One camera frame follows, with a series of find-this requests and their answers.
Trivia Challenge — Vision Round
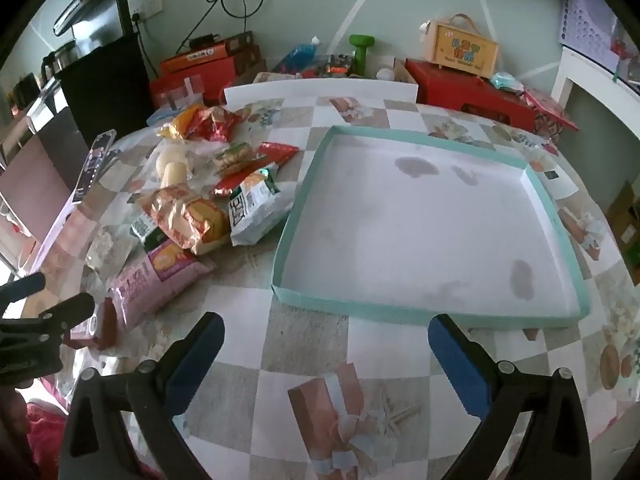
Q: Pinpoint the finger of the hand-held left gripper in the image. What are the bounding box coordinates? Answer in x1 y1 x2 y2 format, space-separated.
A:
0 272 46 307
39 292 96 334

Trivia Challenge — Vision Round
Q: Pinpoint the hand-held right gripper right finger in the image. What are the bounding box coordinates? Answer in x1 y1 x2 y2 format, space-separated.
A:
427 313 593 480

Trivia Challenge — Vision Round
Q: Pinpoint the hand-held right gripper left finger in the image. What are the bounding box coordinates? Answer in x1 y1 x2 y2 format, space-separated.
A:
57 311 226 480

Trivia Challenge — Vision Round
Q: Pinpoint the pink snack packet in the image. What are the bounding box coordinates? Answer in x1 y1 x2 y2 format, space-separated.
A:
107 240 216 333

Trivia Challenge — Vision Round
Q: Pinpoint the gold biscuit packet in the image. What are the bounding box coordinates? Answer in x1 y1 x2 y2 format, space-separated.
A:
137 185 231 256

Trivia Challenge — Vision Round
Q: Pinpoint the teal shallow cardboard box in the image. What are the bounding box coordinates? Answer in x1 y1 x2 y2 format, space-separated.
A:
271 126 592 331

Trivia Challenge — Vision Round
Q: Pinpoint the white green snack packet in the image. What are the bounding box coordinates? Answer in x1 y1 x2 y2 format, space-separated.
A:
227 170 296 247

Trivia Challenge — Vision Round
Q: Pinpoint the green edged cracker packet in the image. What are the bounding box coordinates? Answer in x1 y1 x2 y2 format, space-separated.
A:
212 142 256 173

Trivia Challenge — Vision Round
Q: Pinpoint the yellow cake packet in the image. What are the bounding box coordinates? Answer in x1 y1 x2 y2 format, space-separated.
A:
159 107 206 140

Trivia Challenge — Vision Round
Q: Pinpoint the red snack bag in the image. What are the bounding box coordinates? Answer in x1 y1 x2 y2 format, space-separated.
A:
187 106 242 143

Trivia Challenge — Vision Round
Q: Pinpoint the reddish brown sausage packet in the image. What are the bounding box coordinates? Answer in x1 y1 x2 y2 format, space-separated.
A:
70 297 118 351

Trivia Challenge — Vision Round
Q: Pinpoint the clear plastic snack packet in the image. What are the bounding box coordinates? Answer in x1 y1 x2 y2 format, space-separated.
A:
85 225 136 281

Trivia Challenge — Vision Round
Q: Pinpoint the dark green snack packet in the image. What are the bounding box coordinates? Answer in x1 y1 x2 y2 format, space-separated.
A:
130 212 166 251

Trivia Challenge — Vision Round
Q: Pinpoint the smartphone on stand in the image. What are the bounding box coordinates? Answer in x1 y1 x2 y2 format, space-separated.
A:
72 130 117 206

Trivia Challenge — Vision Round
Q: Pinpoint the bread in clear wrapper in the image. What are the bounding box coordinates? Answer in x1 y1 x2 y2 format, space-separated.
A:
150 141 200 192

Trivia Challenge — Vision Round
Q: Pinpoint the red foil snack packet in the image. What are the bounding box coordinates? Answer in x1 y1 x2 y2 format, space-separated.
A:
209 164 279 199

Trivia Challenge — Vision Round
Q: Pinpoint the black cabinet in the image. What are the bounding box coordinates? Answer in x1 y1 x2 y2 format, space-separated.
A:
55 35 153 133

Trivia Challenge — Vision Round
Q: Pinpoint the brown cardboard box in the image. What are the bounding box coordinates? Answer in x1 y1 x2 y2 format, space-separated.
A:
602 180 640 261

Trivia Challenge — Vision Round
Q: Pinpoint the silver kettle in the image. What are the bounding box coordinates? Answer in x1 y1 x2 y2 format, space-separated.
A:
41 42 78 81

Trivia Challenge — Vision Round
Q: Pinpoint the clear plastic container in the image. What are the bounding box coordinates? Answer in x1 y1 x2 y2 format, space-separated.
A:
150 76 207 111

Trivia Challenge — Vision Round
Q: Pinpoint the red patterned gift bag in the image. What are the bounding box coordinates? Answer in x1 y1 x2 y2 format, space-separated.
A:
522 87 581 143

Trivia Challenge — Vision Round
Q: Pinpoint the large red gift box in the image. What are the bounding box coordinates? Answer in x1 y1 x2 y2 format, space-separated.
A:
404 57 538 133

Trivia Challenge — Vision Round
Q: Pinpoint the light blue wipes packet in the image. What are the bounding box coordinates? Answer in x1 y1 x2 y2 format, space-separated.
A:
489 71 526 92

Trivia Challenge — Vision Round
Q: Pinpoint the black monitor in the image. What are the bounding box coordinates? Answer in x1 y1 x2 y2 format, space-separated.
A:
52 0 131 48

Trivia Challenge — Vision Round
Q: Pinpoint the cream printed flat box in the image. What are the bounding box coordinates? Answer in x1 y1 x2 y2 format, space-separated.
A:
252 71 301 85

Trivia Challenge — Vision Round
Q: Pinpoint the pile of colourful small items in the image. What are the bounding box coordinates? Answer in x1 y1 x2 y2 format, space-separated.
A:
280 52 357 79

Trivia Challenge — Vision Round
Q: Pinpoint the blue liquid bottle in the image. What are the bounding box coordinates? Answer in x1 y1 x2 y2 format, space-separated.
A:
272 36 321 73

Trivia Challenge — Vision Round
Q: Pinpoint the green dumbbell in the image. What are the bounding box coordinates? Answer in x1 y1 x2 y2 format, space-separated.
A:
348 34 375 78

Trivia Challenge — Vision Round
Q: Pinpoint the white shelf unit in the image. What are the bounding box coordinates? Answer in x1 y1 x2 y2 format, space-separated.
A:
550 45 640 126

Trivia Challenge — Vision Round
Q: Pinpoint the colourful shelf clutter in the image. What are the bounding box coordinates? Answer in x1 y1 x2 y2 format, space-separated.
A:
607 20 640 86

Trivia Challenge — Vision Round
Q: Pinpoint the purple pegboard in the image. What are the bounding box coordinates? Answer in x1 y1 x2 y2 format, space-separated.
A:
557 0 618 51

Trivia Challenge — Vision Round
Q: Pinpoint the white wall socket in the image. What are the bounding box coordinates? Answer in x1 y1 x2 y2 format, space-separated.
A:
131 0 165 20

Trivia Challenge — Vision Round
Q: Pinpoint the wooden case with handle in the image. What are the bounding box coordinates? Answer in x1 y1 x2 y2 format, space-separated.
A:
419 14 500 80

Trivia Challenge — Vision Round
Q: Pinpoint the black hanging cable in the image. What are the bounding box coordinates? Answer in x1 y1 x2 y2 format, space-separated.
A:
177 0 266 53

